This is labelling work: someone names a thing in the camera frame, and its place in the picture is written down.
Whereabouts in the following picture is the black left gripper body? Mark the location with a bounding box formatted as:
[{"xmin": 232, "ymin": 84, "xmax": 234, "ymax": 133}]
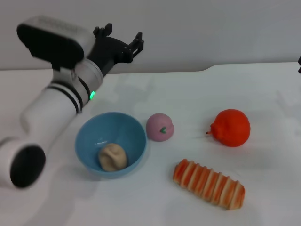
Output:
[{"xmin": 86, "ymin": 35, "xmax": 132, "ymax": 78}]

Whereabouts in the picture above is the blue plastic bowl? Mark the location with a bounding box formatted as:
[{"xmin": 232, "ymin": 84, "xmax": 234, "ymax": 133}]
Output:
[{"xmin": 74, "ymin": 112, "xmax": 148, "ymax": 180}]

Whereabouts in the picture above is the beige egg yolk pastry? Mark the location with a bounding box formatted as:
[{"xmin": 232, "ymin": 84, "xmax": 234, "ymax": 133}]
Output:
[{"xmin": 98, "ymin": 143, "xmax": 128, "ymax": 172}]

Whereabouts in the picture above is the pink peach bun toy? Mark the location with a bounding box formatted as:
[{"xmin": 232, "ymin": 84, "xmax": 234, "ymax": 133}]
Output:
[{"xmin": 145, "ymin": 113, "xmax": 175, "ymax": 142}]

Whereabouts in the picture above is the orange red fruit toy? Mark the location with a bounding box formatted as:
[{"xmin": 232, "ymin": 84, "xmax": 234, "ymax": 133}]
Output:
[{"xmin": 205, "ymin": 109, "xmax": 251, "ymax": 148}]

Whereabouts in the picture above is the orange striped bread loaf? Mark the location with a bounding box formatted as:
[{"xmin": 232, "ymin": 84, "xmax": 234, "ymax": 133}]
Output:
[{"xmin": 173, "ymin": 159, "xmax": 246, "ymax": 211}]

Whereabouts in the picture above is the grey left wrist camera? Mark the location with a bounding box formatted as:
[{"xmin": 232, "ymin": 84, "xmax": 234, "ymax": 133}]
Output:
[{"xmin": 16, "ymin": 15, "xmax": 94, "ymax": 72}]

